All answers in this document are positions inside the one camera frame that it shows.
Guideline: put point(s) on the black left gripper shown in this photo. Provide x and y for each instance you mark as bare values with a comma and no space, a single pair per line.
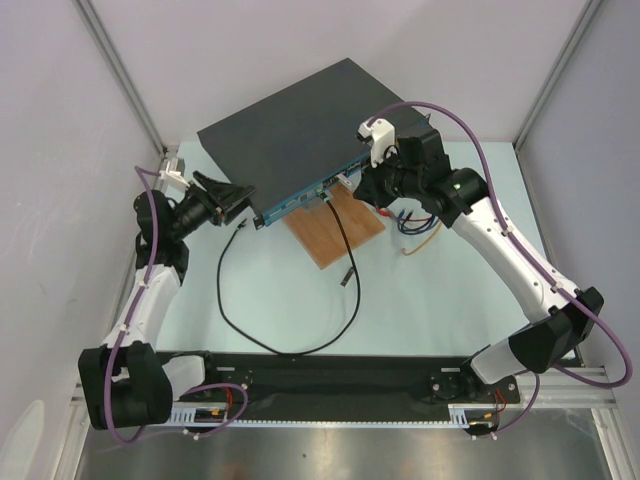
232,194

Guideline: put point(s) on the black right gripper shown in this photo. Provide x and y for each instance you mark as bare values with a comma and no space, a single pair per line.
375,182

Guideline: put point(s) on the silver SFP module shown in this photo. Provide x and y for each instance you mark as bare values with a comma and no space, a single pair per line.
347,277
345,181

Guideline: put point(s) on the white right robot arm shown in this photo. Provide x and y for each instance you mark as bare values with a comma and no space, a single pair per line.
417,167

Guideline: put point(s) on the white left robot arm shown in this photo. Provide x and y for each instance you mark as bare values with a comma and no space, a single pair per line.
125,383

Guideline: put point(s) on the wooden board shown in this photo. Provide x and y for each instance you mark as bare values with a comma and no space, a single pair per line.
315,227

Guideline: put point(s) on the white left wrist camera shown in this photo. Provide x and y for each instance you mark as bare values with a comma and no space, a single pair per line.
172,173

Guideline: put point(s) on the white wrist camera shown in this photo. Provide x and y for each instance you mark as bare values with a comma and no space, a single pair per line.
172,173
381,135

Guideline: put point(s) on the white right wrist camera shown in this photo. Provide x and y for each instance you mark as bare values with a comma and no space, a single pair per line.
381,135

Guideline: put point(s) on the black cable teal plug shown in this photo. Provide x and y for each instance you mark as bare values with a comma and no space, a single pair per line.
271,292

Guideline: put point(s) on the dark network switch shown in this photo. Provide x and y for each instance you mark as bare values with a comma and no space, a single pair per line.
295,142

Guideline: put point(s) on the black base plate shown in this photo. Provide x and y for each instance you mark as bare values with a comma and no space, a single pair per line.
345,388

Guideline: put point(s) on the aluminium frame rail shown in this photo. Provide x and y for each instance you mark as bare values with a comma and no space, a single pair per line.
112,58

